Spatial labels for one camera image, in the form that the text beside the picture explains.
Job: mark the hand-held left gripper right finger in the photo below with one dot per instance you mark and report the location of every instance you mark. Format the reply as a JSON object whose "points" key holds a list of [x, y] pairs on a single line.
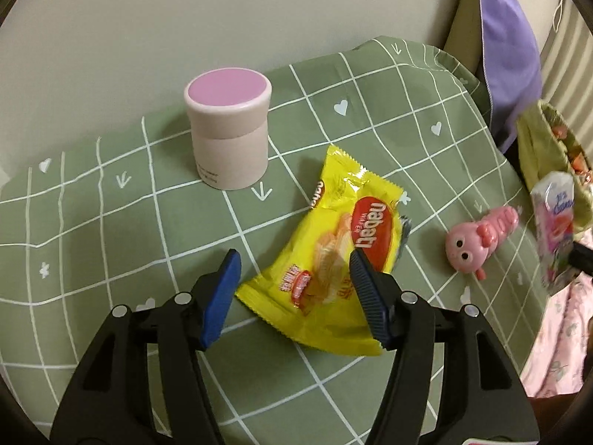
{"points": [[368, 296]]}

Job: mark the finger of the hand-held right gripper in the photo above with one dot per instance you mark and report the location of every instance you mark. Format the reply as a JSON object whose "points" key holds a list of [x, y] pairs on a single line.
{"points": [[584, 257]]}

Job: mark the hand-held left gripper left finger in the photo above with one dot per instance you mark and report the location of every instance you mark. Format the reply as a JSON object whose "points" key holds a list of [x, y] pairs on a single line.
{"points": [[222, 296]]}

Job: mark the cartoon print tissue packet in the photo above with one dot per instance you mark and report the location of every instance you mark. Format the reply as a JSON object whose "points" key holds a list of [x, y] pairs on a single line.
{"points": [[553, 222]]}

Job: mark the yellow wafer packet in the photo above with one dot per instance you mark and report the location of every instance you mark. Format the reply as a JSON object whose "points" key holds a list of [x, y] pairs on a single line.
{"points": [[324, 222]]}

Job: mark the yellow plastic bag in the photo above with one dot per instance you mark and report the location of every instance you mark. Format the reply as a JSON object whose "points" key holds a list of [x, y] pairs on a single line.
{"points": [[539, 148]]}

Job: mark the pink floral bed sheet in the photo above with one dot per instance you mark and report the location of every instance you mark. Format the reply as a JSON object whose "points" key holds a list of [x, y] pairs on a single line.
{"points": [[556, 343]]}

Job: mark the pink caterpillar toy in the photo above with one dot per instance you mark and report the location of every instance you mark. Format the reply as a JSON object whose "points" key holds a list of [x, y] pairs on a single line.
{"points": [[468, 241]]}

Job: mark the green checked tablecloth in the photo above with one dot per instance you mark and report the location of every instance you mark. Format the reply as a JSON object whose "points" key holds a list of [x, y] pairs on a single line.
{"points": [[116, 222]]}

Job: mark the pink cylinder container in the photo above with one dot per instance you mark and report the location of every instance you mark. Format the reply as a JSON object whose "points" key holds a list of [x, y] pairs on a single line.
{"points": [[227, 148]]}

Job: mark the beige ribbed curtain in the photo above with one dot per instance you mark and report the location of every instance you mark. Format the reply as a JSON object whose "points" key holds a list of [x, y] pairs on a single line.
{"points": [[570, 69]]}

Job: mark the purple pillow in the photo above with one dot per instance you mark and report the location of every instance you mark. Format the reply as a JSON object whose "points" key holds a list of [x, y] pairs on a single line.
{"points": [[505, 46]]}

